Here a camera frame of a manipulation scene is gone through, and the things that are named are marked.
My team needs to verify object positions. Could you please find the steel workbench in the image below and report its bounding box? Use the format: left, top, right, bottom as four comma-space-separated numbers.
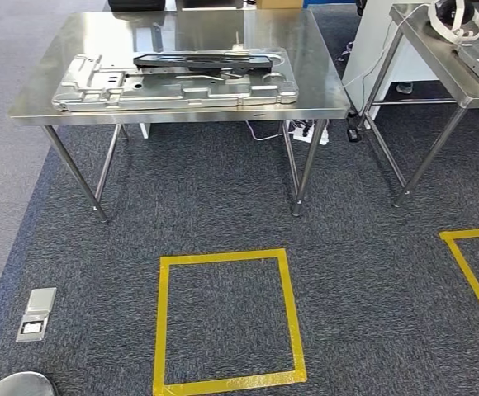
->
7, 7, 351, 224

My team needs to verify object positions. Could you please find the yellow floor tape square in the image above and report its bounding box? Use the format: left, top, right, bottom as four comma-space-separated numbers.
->
438, 226, 479, 349
152, 247, 308, 396

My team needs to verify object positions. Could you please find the white cabinet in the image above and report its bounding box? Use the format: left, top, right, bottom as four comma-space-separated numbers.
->
341, 0, 479, 125

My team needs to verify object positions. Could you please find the metal floor socket box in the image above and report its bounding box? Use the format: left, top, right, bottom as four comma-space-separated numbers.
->
15, 286, 58, 344

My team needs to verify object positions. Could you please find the white VR headset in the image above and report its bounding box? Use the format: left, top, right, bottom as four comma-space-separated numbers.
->
427, 0, 479, 46

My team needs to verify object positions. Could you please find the steel table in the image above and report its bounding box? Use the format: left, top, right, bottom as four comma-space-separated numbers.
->
357, 2, 479, 209

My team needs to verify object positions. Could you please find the white cable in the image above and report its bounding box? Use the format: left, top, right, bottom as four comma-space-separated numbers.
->
245, 120, 285, 144
341, 2, 431, 90

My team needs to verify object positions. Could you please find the black power adapter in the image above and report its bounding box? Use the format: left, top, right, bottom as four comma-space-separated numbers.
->
345, 111, 363, 144

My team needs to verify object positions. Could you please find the brown cardboard box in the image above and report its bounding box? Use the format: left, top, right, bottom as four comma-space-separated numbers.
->
255, 0, 305, 11

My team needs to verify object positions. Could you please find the black plastic panel part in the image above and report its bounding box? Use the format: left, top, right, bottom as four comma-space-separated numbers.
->
132, 53, 273, 72

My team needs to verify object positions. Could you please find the black zip case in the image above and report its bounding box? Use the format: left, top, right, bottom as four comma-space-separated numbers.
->
107, 0, 166, 12

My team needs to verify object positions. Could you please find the white power strip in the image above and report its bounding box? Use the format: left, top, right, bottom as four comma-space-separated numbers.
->
287, 119, 331, 147

